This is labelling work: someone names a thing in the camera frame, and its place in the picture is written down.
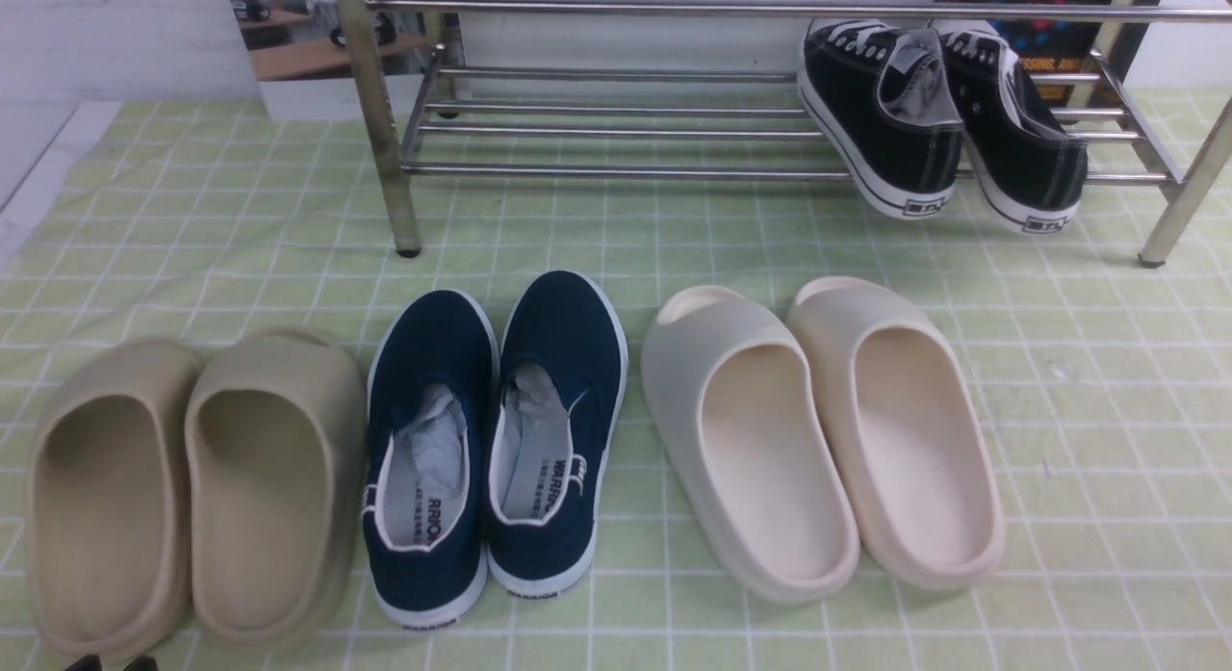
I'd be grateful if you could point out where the tan right foam slide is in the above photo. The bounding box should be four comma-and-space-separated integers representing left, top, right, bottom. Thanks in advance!
184, 327, 367, 650

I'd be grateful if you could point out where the cream left foam slide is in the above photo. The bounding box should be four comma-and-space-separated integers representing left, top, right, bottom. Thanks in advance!
641, 284, 860, 605

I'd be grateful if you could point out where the cream right foam slide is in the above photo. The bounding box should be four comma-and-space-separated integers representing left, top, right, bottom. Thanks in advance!
785, 276, 1005, 589

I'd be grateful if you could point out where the navy slip-on shoe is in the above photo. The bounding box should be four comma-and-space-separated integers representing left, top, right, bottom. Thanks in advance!
361, 291, 499, 632
484, 271, 630, 600

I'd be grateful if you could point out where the metal shoe rack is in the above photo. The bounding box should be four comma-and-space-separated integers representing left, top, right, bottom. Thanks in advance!
339, 0, 1231, 259

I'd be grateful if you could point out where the office photo board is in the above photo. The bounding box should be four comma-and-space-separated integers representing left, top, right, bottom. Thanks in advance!
230, 0, 464, 122

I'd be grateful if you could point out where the cream foam slide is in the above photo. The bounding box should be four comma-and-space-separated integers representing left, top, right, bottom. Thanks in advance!
785, 276, 1005, 589
641, 284, 860, 605

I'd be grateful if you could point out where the green checkered cloth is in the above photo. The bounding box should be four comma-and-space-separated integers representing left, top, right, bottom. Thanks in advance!
1, 101, 1230, 670

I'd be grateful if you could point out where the black canvas sneaker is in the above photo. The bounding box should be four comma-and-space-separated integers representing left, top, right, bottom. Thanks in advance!
797, 18, 963, 220
928, 20, 1090, 234

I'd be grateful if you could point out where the navy right slip-on shoe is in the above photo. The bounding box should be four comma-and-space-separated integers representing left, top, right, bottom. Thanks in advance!
484, 271, 630, 600

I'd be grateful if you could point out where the tan foam slide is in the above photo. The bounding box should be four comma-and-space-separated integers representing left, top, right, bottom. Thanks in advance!
25, 337, 202, 664
184, 327, 367, 650

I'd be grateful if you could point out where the tan left foam slide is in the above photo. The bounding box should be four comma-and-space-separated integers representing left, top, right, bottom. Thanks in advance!
25, 337, 202, 664

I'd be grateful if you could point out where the navy left slip-on shoe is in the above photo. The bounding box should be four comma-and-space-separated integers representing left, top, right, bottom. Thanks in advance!
361, 291, 499, 632

